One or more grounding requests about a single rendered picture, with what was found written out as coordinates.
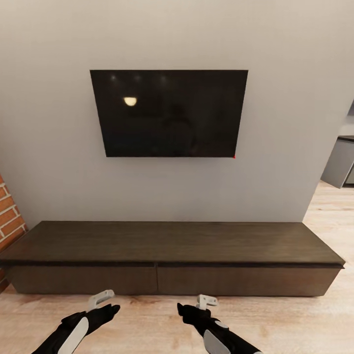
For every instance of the wall mounted tv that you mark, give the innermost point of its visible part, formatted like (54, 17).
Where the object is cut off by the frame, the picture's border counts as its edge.
(169, 113)

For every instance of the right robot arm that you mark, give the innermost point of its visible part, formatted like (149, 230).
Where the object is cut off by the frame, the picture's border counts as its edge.
(217, 337)

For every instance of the cabinet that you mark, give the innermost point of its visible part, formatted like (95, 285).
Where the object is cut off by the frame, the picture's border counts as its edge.
(171, 258)

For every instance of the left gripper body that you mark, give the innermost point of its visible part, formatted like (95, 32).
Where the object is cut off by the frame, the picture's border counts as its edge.
(102, 315)

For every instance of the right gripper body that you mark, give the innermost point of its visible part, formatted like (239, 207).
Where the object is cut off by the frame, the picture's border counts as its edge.
(192, 315)

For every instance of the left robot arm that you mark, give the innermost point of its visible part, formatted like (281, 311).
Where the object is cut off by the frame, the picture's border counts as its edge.
(68, 335)

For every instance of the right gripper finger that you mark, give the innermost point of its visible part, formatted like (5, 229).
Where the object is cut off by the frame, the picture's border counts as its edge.
(180, 309)

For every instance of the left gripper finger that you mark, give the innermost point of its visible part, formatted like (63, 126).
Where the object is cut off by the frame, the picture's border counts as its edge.
(115, 309)

